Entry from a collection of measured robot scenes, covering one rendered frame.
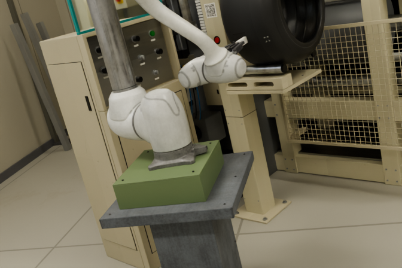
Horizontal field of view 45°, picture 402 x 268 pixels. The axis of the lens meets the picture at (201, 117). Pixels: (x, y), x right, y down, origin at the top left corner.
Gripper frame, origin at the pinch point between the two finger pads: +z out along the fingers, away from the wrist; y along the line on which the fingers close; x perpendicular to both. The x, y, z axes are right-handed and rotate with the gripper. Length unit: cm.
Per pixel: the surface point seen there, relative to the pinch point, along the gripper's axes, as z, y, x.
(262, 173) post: 17, 28, 86
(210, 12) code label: 23.7, 34.7, -10.5
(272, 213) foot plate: 10, 23, 109
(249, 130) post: 18, 28, 57
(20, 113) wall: 33, 340, 63
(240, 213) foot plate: 4, 43, 108
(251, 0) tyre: 5.5, -7.6, -16.8
